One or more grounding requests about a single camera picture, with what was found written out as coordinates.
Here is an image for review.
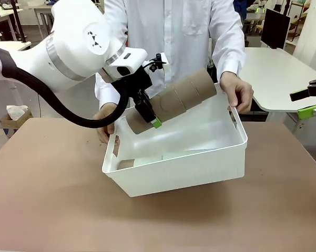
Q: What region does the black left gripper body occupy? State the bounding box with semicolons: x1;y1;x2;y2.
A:
111;68;152;106

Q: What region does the pale green cup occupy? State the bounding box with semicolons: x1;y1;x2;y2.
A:
132;149;186;167

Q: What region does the white plastic basket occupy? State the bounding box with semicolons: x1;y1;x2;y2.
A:
101;82;248;198

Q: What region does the person's right forearm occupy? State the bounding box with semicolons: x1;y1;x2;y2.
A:
94;70;121;111

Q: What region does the person's left forearm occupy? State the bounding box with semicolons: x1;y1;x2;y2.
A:
211;31;247;79

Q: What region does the person's right hand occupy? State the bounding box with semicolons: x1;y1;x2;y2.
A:
93;102;121;145

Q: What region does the person's left hand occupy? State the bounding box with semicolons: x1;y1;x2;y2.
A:
220;71;254;115

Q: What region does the large white table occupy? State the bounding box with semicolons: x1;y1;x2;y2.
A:
238;46;316;114

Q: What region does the person in white shirt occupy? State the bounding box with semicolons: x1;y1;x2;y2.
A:
94;0;247;111

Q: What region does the black monitor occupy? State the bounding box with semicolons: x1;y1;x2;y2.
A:
260;8;291;49

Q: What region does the wooden rack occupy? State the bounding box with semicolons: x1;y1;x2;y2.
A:
286;0;310;43

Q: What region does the blue jacket garment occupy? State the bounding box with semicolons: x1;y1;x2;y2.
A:
233;0;247;24

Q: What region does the grey workbench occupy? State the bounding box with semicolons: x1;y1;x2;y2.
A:
33;6;55;34

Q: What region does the small white table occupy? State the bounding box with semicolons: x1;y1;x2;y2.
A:
0;40;32;52

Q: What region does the cardboard box with tissue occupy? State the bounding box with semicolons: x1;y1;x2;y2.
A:
0;104;34;138

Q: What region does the black tripod stand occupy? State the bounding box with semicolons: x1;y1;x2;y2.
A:
12;0;27;43

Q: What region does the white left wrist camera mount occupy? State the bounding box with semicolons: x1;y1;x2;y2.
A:
144;53;170;76

